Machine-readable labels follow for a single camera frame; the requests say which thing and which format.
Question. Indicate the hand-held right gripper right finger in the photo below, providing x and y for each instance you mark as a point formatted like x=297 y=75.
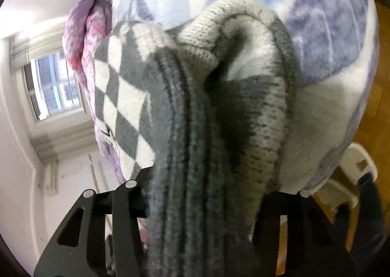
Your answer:
x=274 y=210

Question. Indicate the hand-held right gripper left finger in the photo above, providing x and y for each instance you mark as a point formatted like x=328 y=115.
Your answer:
x=128 y=203

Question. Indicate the grey white checkered cardigan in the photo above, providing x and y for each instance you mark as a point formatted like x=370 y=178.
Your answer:
x=189 y=143

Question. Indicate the white plastic object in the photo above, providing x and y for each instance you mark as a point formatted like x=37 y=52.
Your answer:
x=338 y=194

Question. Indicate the dark cloth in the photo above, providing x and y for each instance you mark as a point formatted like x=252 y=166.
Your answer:
x=370 y=219

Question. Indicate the barred window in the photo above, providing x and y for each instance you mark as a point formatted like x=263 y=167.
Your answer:
x=54 y=85

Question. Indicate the purple floral quilt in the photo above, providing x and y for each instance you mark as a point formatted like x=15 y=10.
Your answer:
x=82 y=33

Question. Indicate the bed with floral sheet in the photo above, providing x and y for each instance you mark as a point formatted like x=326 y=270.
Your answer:
x=320 y=36

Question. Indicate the striped grey curtain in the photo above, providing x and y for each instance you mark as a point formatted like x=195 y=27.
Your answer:
x=36 y=47

